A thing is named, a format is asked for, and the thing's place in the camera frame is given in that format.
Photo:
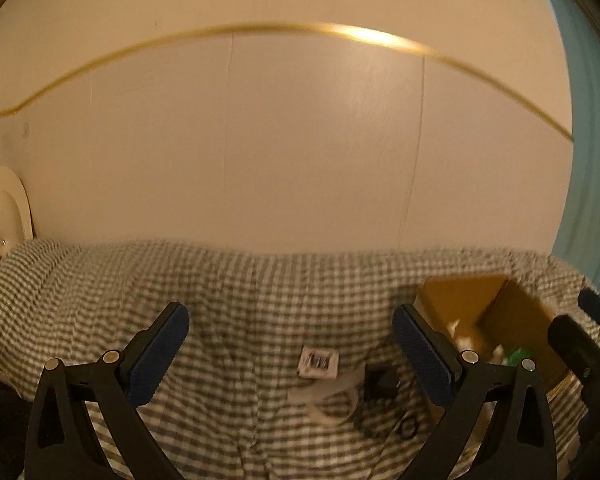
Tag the grey white checked blanket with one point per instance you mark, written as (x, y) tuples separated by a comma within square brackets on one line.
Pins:
[(230, 300)]

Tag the white packet with barcode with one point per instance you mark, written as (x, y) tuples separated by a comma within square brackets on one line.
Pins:
[(319, 361)]

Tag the gold wall trim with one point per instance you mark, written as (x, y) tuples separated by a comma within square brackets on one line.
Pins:
[(355, 32)]

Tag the green packet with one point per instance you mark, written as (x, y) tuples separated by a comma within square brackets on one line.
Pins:
[(516, 356)]

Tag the teal curtain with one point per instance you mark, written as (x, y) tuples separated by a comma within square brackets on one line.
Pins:
[(590, 160)]

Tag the small black object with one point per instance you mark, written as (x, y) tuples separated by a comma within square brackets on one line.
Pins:
[(380, 382)]

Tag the white padded headboard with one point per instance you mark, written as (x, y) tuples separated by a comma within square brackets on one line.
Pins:
[(5, 220)]

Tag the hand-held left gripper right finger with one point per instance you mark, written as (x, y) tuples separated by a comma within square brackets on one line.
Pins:
[(422, 355)]

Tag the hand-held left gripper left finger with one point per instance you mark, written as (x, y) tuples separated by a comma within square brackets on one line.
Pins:
[(160, 355)]

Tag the brown cardboard box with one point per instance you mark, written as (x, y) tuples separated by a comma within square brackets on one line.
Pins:
[(510, 305)]

